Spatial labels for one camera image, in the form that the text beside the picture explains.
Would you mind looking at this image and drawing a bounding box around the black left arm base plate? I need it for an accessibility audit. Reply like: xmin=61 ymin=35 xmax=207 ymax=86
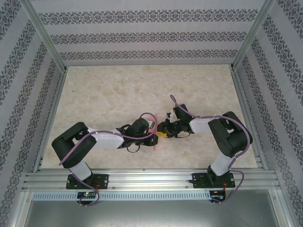
xmin=67 ymin=174 xmax=109 ymax=190

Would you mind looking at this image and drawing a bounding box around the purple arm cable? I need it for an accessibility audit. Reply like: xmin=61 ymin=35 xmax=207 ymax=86
xmin=169 ymin=94 xmax=253 ymax=206
xmin=58 ymin=113 xmax=160 ymax=208

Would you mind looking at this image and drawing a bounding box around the pink paper sheet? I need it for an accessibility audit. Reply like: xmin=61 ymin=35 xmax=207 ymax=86
xmin=144 ymin=115 xmax=159 ymax=152

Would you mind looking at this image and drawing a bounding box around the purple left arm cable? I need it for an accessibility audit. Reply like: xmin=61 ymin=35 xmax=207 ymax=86
xmin=58 ymin=113 xmax=160 ymax=208

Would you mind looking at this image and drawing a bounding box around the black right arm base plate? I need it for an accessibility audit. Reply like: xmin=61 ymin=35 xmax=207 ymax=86
xmin=192 ymin=172 xmax=235 ymax=189

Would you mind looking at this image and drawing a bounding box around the aluminium mounting rail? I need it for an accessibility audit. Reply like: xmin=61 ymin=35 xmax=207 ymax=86
xmin=22 ymin=168 xmax=279 ymax=190

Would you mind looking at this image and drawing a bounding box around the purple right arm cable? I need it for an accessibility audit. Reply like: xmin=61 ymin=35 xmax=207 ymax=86
xmin=169 ymin=94 xmax=253 ymax=206

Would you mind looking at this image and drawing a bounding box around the slotted grey cable duct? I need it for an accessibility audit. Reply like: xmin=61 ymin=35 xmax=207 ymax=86
xmin=32 ymin=191 xmax=212 ymax=201

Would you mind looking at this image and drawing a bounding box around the aluminium frame post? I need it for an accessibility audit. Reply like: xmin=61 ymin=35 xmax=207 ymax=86
xmin=230 ymin=0 xmax=277 ymax=73
xmin=18 ymin=0 xmax=69 ymax=74

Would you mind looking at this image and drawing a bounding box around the aluminium side rail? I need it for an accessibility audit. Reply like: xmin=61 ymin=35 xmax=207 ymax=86
xmin=32 ymin=67 xmax=69 ymax=173
xmin=231 ymin=67 xmax=270 ymax=171

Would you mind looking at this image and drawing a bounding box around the small controller circuit board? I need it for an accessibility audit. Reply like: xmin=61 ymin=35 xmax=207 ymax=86
xmin=77 ymin=192 xmax=97 ymax=199
xmin=210 ymin=190 xmax=225 ymax=201

